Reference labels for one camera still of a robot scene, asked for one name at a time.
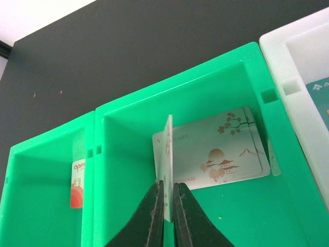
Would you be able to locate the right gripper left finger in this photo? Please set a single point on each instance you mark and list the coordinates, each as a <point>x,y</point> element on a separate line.
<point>145,227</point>

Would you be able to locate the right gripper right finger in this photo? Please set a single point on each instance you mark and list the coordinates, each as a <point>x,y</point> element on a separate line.
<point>192,227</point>

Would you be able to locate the white pagoda credit card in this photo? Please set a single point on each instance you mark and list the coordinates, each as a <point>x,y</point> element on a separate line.
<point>163,158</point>

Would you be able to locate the silver pagoda credit card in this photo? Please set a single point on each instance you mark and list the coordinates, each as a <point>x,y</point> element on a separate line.
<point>217,150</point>

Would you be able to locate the red white credit card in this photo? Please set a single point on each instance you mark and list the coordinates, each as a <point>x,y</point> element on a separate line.
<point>77,184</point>

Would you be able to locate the teal credit card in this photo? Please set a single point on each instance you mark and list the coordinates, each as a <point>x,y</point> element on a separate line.
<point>318,91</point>

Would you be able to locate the middle green bin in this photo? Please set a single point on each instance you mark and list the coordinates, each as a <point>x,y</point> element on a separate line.
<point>263,192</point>

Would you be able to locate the green bin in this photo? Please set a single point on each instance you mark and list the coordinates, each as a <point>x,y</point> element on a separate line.
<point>35,203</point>
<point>263,192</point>

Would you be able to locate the left green bin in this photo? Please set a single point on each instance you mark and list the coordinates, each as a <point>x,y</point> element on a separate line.
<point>35,203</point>

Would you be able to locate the white bin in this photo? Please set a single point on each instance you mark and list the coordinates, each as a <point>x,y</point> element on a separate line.
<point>297,54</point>

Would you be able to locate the left black frame post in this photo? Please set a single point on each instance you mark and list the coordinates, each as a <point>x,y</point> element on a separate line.
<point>5,50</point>

